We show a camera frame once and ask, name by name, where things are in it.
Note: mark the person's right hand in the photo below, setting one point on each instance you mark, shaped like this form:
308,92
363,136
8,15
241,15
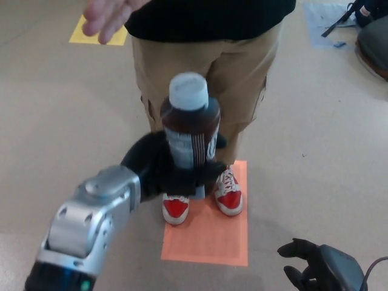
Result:
112,15

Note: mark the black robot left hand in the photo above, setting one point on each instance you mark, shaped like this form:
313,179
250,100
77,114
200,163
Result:
151,169

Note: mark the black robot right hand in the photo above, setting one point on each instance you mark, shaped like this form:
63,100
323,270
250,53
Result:
333,269

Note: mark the brown protein shake bottle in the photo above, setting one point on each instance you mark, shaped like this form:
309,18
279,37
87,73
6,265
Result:
191,121

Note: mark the yellow floor sheet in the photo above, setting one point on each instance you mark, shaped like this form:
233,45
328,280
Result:
118,38

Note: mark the red white sneaker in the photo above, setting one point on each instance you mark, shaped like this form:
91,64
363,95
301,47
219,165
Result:
175,212
228,200

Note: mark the orange floor sheet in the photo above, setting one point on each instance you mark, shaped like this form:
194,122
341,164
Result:
206,242

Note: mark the khaki cargo trousers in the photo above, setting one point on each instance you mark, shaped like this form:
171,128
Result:
242,75

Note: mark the blue floor sheet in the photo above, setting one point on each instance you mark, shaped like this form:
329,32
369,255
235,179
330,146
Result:
318,27

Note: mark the small blue tape scrap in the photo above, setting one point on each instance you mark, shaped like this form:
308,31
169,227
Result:
339,45

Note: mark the grey seat with wooden base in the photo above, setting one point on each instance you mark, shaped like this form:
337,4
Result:
376,42

